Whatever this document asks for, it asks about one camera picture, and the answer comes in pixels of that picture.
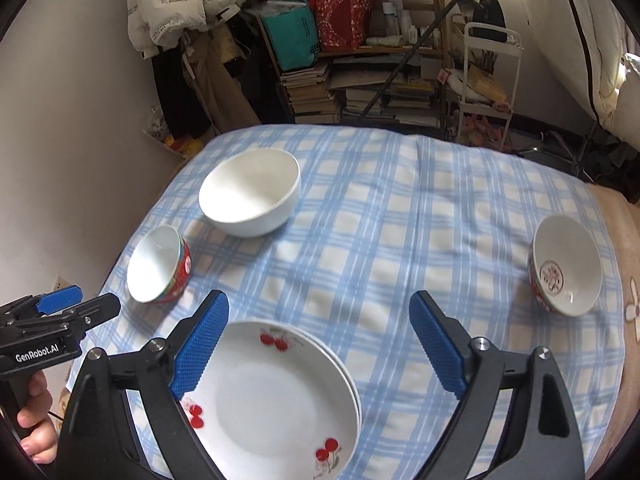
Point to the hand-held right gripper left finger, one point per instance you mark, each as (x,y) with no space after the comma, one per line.
(200,350)

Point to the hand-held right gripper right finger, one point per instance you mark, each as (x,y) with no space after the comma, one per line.
(440,350)

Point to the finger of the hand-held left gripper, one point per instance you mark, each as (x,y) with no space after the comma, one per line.
(60,297)
(95,310)

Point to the small red-sided bowl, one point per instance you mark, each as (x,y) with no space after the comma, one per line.
(155,265)

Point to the bowl with red inner print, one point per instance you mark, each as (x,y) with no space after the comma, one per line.
(570,265)

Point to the large plain white bowl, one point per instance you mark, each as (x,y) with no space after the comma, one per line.
(250,195)

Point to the person's left hand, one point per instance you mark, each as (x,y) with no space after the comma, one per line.
(37,425)

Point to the blue plaid bed sheet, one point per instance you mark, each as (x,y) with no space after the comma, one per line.
(375,220)

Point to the pile of toys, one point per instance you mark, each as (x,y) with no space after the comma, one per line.
(175,140)

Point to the black hanging coat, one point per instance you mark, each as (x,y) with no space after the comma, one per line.
(175,95)

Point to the beige hanging coat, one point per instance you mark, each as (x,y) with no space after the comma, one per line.
(225,90)

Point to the stack of books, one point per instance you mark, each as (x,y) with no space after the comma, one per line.
(310,95)

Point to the white trolley cart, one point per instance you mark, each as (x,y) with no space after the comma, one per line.
(515,75)

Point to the black pole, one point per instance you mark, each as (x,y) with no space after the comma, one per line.
(415,50)

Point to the cream padded chair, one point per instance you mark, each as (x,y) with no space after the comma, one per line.
(631,105)

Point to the white puffer jacket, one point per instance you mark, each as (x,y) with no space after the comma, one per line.
(170,0)

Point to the teal bag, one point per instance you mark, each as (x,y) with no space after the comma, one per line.
(290,35)

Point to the group of white bottles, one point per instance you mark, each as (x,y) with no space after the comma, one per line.
(400,20)

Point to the black bag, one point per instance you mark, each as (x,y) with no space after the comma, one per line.
(487,20)

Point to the wooden shelf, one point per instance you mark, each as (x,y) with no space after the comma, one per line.
(440,10)

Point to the red patterned bag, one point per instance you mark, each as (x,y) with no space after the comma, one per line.
(340,22)

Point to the wall socket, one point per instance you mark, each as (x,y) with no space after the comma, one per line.
(60,283)

